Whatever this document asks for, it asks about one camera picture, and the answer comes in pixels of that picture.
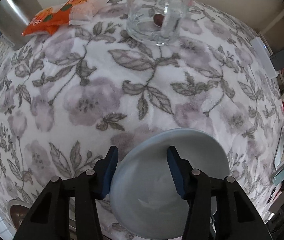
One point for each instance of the clear glass mug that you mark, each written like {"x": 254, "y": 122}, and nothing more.
{"x": 142, "y": 10}

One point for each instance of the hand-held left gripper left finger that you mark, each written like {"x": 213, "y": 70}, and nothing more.
{"x": 109, "y": 172}

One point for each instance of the light blue bowl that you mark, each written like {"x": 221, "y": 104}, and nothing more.
{"x": 152, "y": 217}

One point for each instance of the white power strip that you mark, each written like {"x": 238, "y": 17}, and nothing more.
{"x": 264, "y": 57}

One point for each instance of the orange snack packet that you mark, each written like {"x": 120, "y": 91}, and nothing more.
{"x": 39, "y": 30}
{"x": 67, "y": 7}

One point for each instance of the black charger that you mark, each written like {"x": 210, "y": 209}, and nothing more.
{"x": 280, "y": 60}

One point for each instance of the white phone stand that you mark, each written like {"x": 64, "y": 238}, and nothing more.
{"x": 281, "y": 150}

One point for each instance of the stainless steel thermos jug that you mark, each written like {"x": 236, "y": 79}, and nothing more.
{"x": 12, "y": 20}

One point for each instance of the grey-rimmed brown object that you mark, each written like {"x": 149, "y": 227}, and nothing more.
{"x": 18, "y": 213}

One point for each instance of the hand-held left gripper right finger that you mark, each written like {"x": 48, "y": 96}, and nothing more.
{"x": 175, "y": 172}

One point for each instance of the dark red dried fruit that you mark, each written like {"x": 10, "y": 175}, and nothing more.
{"x": 157, "y": 20}

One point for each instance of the white shelf unit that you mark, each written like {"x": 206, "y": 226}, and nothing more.
{"x": 276, "y": 22}

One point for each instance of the floral blanket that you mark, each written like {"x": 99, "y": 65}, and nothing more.
{"x": 107, "y": 92}

